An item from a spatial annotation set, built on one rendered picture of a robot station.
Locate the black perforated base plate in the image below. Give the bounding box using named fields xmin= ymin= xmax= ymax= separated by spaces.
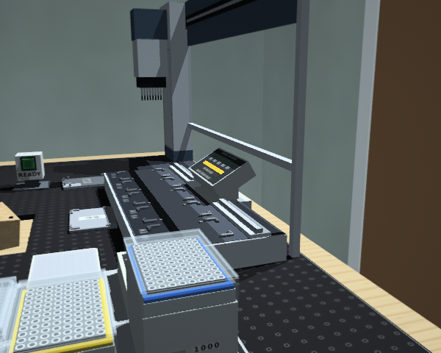
xmin=0 ymin=157 xmax=432 ymax=353

